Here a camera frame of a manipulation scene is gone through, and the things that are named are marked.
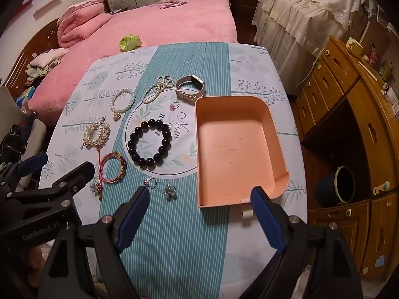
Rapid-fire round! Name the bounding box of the teal and white printed tablecloth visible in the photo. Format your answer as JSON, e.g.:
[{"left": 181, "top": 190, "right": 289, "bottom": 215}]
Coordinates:
[{"left": 40, "top": 42, "right": 309, "bottom": 299}]

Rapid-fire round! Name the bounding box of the person's left hand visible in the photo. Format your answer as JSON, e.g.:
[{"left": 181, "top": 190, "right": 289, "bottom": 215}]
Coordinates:
[{"left": 17, "top": 243, "right": 47, "bottom": 290}]

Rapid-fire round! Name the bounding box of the dark blue pot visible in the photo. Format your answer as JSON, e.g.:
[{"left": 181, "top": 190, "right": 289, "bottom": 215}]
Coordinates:
[{"left": 315, "top": 166, "right": 356, "bottom": 207}]

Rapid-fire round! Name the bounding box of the black bead bracelet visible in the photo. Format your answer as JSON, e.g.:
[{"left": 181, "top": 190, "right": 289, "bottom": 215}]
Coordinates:
[{"left": 127, "top": 119, "right": 172, "bottom": 166}]

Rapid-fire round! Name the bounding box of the blue box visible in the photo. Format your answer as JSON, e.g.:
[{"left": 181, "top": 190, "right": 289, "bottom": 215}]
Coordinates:
[{"left": 15, "top": 87, "right": 35, "bottom": 106}]

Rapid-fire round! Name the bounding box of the white wall shelf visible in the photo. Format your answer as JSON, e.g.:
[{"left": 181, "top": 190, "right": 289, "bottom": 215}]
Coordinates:
[{"left": 34, "top": 0, "right": 63, "bottom": 17}]

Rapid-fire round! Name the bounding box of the pile of clothes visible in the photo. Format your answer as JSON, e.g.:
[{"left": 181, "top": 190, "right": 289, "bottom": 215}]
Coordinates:
[{"left": 26, "top": 48, "right": 69, "bottom": 84}]

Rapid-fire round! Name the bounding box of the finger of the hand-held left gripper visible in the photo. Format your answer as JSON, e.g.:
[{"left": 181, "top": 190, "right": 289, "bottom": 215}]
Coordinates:
[
  {"left": 0, "top": 152, "right": 48, "bottom": 190},
  {"left": 8, "top": 161, "right": 96, "bottom": 208}
]

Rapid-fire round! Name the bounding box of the folded pink blanket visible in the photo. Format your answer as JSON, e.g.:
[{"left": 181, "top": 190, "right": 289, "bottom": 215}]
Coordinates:
[{"left": 57, "top": 0, "right": 111, "bottom": 49}]

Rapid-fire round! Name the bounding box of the beige wrist watch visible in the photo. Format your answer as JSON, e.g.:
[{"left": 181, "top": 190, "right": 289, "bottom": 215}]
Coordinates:
[{"left": 175, "top": 75, "right": 206, "bottom": 103}]

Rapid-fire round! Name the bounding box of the wooden headboard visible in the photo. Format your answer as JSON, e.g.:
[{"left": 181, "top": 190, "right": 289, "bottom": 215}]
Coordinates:
[{"left": 4, "top": 19, "right": 63, "bottom": 97}]

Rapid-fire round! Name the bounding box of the black bag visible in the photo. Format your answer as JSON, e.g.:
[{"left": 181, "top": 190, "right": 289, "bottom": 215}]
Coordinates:
[{"left": 0, "top": 125, "right": 28, "bottom": 156}]

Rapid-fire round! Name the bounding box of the pink bedspread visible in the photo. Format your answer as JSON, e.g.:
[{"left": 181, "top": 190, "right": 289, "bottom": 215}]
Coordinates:
[{"left": 29, "top": 0, "right": 239, "bottom": 125}]

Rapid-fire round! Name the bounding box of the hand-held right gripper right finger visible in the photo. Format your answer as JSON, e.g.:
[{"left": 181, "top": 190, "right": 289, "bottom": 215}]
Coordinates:
[{"left": 250, "top": 186, "right": 364, "bottom": 299}]

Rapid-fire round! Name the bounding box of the green plastic bag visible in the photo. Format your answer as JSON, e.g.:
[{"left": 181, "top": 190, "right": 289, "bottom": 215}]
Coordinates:
[{"left": 119, "top": 34, "right": 142, "bottom": 51}]

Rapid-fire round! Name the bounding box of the pearl bracelet with heart charm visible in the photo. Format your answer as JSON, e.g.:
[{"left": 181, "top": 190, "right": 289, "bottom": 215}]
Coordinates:
[{"left": 110, "top": 89, "right": 136, "bottom": 122}]

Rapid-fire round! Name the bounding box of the pink cloth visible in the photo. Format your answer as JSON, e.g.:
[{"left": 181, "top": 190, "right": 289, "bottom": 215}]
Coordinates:
[{"left": 157, "top": 0, "right": 188, "bottom": 10}]

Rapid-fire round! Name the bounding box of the long pearl necklace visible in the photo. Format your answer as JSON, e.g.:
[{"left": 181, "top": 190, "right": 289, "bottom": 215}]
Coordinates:
[{"left": 143, "top": 75, "right": 175, "bottom": 104}]

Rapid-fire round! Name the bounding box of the pink plastic tray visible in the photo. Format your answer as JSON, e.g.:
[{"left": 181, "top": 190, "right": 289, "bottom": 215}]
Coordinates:
[{"left": 195, "top": 96, "right": 290, "bottom": 220}]

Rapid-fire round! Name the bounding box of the white cable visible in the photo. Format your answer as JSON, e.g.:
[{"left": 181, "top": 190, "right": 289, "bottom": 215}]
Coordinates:
[{"left": 296, "top": 48, "right": 326, "bottom": 94}]

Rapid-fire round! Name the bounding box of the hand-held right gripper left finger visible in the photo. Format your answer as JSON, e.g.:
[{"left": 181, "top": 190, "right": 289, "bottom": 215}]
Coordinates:
[{"left": 37, "top": 186, "right": 151, "bottom": 299}]

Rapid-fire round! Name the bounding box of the grey chair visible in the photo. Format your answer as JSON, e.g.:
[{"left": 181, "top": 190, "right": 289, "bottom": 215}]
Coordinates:
[{"left": 0, "top": 85, "right": 47, "bottom": 162}]

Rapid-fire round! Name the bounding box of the wooden cabinet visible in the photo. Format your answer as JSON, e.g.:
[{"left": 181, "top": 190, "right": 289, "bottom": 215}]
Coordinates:
[{"left": 295, "top": 36, "right": 399, "bottom": 287}]

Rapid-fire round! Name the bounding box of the white lace cover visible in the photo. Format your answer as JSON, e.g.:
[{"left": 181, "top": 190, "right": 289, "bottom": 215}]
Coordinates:
[{"left": 252, "top": 0, "right": 371, "bottom": 95}]

